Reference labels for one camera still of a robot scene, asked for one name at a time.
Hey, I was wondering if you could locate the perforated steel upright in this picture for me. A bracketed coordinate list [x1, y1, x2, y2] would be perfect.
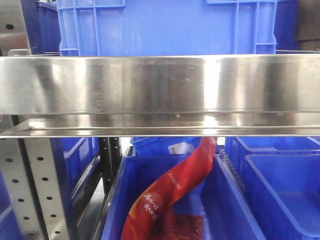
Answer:
[0, 138, 78, 240]

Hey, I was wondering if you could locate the blue bin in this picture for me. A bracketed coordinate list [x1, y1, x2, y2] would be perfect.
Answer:
[224, 136, 320, 240]
[101, 154, 265, 240]
[130, 136, 201, 156]
[50, 137, 100, 198]

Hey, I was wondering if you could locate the blue bin right lower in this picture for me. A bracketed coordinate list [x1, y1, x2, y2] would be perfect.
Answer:
[224, 136, 320, 240]

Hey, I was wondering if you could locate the white label paper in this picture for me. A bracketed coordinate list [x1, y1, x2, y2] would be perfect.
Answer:
[167, 142, 195, 155]

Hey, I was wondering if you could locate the stainless steel shelf beam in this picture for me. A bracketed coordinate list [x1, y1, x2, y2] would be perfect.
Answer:
[0, 54, 320, 138]

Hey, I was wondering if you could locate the blue bin centre lower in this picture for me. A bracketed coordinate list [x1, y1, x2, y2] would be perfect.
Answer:
[101, 154, 265, 240]

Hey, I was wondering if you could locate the blue bin left lower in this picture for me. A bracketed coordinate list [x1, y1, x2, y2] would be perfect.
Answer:
[50, 137, 100, 198]

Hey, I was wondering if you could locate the dark red mesh packet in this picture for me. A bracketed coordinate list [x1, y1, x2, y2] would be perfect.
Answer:
[149, 208, 204, 240]

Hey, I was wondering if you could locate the blue bin rear centre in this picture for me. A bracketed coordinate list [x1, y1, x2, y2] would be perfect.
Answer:
[130, 136, 201, 156]

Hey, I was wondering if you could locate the red snack bag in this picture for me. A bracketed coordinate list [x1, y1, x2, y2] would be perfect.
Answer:
[120, 136, 218, 240]

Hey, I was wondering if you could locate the light blue crate on shelf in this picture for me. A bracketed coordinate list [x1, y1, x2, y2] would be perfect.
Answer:
[56, 0, 277, 56]

